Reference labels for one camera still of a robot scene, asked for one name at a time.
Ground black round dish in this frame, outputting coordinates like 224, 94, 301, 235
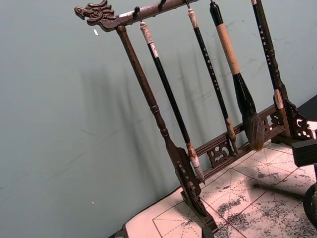
303, 182, 317, 224

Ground thin black brush gold characters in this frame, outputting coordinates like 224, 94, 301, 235
187, 7, 239, 155

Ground black brush gold characters white ferrule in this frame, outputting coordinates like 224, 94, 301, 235
250, 0, 285, 109

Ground plain pale wall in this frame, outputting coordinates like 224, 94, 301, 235
0, 0, 317, 238

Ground white gridded calligraphy practice mat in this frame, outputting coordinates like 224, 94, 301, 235
123, 141, 317, 238

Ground black brush with white ends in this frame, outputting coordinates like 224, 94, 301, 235
139, 21, 206, 184

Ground large brush with tan handle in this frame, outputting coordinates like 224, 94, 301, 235
209, 0, 264, 152

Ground dark carved wooden brush rack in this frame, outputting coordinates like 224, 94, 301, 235
74, 0, 317, 238

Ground black ribbed rectangular block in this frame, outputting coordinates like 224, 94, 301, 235
291, 139, 317, 167

